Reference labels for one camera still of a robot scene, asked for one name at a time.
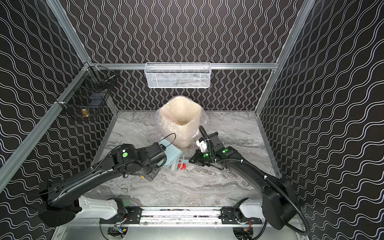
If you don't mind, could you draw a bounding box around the white wire mesh basket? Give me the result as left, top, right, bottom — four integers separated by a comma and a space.
144, 62, 212, 89

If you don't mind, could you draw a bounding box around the red paper scrap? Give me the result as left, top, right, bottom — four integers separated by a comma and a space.
176, 160, 187, 170

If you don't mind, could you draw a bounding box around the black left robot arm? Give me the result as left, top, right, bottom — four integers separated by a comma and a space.
38, 143, 167, 227

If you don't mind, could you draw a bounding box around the aluminium corner frame post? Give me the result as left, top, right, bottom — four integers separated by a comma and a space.
47, 0, 92, 64

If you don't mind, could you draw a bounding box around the aluminium right frame post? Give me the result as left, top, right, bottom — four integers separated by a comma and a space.
255, 0, 316, 116

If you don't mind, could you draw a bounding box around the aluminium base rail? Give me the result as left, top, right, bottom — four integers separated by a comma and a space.
59, 205, 304, 228

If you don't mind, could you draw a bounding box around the aluminium rear frame bar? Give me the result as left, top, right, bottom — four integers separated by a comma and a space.
92, 63, 278, 71

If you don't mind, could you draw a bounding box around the clear plastic bin liner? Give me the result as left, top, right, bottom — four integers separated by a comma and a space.
155, 95, 210, 142

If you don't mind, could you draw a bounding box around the black wire basket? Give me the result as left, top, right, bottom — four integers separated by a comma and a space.
59, 66, 118, 122

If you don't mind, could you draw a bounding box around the cream plastic waste bin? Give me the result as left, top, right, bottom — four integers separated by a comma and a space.
158, 95, 202, 148

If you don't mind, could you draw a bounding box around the aluminium frame bar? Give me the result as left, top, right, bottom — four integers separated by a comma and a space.
92, 63, 278, 71
1, 63, 90, 191

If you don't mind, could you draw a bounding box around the light teal plastic dustpan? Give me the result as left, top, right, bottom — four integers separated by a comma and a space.
159, 139, 184, 171

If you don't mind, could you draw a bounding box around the aluminium left frame bar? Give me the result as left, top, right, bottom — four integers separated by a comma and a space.
1, 63, 90, 191

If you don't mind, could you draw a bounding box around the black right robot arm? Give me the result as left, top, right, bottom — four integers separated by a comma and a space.
189, 132, 305, 235

